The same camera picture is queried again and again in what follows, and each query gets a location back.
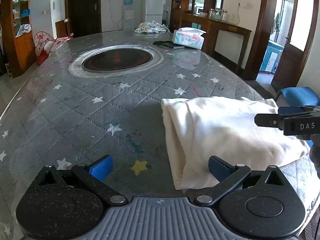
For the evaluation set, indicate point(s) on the white refrigerator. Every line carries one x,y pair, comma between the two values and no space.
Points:
152,10

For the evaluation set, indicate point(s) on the round black induction cooktop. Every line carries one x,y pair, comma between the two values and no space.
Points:
115,61

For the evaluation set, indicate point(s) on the floral crumpled cloth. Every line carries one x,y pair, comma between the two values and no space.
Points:
151,27

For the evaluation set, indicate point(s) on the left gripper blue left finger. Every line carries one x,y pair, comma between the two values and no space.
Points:
92,178

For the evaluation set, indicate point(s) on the tissue box pastel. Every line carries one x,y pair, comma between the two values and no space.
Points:
189,37

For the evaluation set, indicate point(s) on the grey star quilted table cover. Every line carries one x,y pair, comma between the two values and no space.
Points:
57,120

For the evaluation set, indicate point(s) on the dark wooden door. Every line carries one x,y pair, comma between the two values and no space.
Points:
84,16

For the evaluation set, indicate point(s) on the white cream garment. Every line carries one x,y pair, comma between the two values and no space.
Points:
196,129

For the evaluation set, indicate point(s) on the wooden shelf cabinet left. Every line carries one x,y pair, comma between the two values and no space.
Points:
17,36

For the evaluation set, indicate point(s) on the blue cloth chair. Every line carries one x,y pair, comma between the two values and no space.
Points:
298,96

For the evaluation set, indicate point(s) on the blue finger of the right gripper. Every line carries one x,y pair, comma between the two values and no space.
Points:
269,120
290,110

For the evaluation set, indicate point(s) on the polka dot play tent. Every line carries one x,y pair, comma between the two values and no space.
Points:
45,45

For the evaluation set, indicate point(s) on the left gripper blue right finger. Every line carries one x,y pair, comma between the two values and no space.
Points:
229,177

